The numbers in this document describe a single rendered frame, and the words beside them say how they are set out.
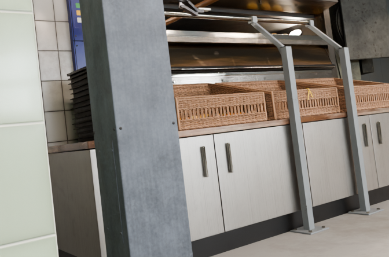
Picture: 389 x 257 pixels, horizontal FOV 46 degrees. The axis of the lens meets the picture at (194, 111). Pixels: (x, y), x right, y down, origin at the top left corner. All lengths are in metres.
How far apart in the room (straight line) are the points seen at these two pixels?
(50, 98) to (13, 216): 1.74
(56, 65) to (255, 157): 1.08
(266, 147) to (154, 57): 1.08
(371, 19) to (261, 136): 5.35
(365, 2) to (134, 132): 6.39
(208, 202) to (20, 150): 1.52
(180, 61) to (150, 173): 1.44
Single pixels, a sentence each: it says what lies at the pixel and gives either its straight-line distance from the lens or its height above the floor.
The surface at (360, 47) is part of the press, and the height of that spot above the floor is 1.52.
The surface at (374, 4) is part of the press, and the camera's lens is 7.58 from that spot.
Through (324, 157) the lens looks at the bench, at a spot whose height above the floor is 0.35.
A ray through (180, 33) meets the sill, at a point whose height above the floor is 1.16.
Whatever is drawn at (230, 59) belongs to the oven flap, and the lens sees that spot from 2.95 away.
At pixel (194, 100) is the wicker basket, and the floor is 0.71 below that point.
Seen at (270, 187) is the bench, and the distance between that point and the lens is 2.33.
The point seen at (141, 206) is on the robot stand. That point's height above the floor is 0.37.
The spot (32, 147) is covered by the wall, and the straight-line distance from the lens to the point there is 0.64.
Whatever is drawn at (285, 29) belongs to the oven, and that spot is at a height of 1.33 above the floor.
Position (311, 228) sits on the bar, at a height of 0.01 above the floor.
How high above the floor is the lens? 0.56
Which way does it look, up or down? 3 degrees up
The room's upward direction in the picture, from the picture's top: 7 degrees counter-clockwise
